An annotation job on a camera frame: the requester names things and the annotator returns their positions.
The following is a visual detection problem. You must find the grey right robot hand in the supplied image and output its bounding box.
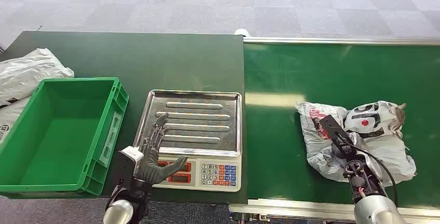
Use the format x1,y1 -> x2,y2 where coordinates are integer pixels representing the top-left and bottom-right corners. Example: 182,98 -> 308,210
343,132 -> 383,181

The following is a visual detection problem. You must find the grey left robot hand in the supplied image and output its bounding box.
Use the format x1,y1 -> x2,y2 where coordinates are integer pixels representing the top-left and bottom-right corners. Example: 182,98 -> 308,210
136,113 -> 189,185

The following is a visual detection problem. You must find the grey plastic mailer package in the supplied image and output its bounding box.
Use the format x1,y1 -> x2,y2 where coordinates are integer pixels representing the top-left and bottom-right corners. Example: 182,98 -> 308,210
295,100 -> 418,187

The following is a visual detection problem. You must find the green conveyor belt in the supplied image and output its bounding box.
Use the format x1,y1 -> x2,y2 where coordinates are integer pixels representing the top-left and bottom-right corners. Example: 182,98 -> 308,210
243,43 -> 440,209

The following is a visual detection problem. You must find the white electronic scale body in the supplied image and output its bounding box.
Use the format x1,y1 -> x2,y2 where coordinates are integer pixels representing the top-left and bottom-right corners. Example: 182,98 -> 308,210
151,147 -> 243,193

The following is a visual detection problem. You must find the steel scale tray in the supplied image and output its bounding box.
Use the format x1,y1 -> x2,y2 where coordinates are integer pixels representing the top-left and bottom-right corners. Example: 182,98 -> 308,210
133,89 -> 243,158

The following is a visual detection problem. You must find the green plastic crate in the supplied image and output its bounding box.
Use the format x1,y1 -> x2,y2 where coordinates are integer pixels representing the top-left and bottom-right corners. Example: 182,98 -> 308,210
0,77 -> 130,198

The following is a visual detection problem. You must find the white bag with black print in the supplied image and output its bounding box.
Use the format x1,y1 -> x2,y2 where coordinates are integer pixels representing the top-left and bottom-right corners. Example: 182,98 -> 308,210
0,95 -> 32,144

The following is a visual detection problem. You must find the white crumpled plastic bag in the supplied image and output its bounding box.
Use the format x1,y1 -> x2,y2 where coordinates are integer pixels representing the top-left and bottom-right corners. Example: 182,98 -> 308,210
0,48 -> 75,107

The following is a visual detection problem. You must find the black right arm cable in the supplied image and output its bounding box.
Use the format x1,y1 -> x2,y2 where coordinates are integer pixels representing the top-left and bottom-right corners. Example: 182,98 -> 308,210
338,136 -> 399,208

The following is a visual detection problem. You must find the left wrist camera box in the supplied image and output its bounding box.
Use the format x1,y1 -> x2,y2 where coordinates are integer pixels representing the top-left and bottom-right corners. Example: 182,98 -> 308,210
114,146 -> 144,189

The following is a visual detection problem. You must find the aluminium conveyor frame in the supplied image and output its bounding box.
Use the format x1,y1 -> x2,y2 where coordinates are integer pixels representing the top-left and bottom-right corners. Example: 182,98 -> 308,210
229,37 -> 440,224

